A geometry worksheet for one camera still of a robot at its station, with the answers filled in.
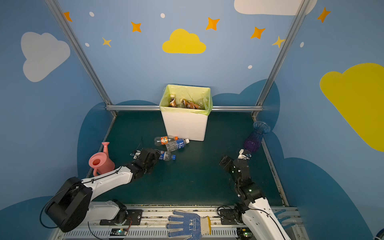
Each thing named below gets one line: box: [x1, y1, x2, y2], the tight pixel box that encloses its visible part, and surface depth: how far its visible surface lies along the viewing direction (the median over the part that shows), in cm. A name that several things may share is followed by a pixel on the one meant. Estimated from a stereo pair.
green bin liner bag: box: [159, 84, 213, 116], surface depth 98 cm
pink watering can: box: [88, 142, 115, 177], surface depth 84 cm
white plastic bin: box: [161, 110, 209, 142], surface depth 96 cm
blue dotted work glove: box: [166, 209, 212, 240], surface depth 73 cm
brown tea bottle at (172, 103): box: [169, 93, 177, 108], surface depth 101 cm
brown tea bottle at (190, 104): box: [180, 98, 201, 110], surface depth 98 cm
